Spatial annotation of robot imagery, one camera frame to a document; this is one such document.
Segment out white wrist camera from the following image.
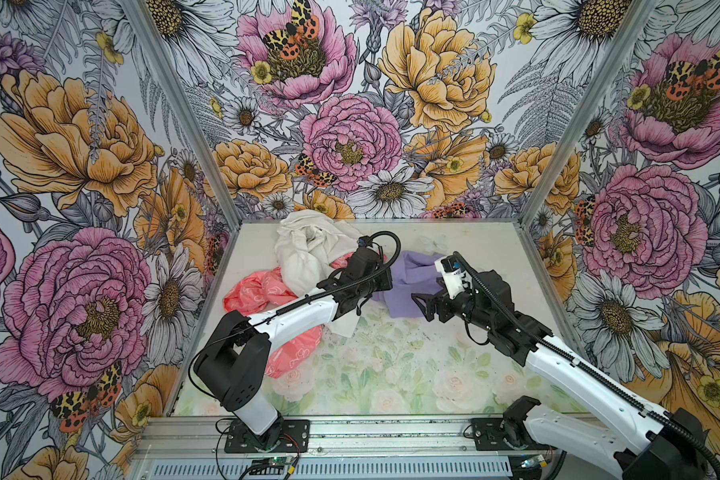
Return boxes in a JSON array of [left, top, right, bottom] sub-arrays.
[[434, 255, 471, 300]]

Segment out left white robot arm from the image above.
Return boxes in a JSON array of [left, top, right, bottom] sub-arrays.
[[189, 231, 403, 443]]

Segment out left metal corner post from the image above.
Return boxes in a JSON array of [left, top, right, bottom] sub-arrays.
[[123, 1, 242, 232]]

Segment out purple cloth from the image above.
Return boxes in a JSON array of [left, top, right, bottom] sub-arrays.
[[372, 251, 442, 318]]

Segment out white cloth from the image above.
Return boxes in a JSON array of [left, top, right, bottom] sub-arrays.
[[274, 210, 361, 296]]

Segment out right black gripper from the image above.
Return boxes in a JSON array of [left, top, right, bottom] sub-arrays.
[[410, 280, 495, 332]]

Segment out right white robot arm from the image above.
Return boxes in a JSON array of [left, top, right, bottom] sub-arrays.
[[411, 282, 720, 479]]

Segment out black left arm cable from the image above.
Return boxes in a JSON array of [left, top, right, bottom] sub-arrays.
[[187, 230, 402, 400]]

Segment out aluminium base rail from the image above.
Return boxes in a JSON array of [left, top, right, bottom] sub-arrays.
[[128, 414, 571, 479]]

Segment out green circuit board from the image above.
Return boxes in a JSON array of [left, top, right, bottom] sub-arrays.
[[249, 456, 298, 474]]

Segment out metal corner frame post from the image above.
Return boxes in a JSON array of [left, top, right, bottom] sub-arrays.
[[517, 1, 656, 227]]

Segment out pink patterned cloth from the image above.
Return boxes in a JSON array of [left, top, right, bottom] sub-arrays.
[[223, 267, 359, 379]]

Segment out black right arm cable chain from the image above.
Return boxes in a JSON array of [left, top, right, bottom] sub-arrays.
[[455, 251, 720, 480]]

